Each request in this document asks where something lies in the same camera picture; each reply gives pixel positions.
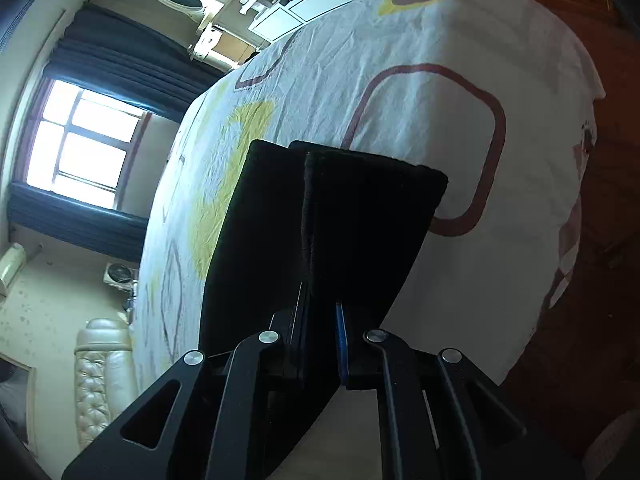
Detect white tv cabinet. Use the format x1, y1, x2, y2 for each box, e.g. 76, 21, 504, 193
250, 0, 451, 43

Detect printed white bed sheet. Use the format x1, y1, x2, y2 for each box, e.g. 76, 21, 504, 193
131, 0, 606, 411

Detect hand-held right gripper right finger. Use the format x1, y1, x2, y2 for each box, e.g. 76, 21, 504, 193
335, 301, 586, 480

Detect window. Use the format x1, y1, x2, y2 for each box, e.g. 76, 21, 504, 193
20, 77, 151, 211

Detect dark blue curtain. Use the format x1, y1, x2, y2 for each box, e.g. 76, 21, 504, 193
45, 2, 226, 123
10, 182, 148, 263

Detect white air conditioner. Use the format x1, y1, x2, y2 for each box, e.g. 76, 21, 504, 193
0, 242, 28, 296

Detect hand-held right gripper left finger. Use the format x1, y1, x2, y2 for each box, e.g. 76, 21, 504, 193
62, 282, 307, 480

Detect white dressing table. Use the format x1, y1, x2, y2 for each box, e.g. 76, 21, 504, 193
187, 0, 266, 71

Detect cream tufted leather sofa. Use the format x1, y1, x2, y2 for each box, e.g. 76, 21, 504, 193
74, 317, 138, 453

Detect small white fan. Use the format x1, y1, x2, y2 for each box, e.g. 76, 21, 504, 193
102, 262, 138, 291

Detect black pants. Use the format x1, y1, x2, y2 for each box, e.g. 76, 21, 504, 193
197, 139, 449, 480

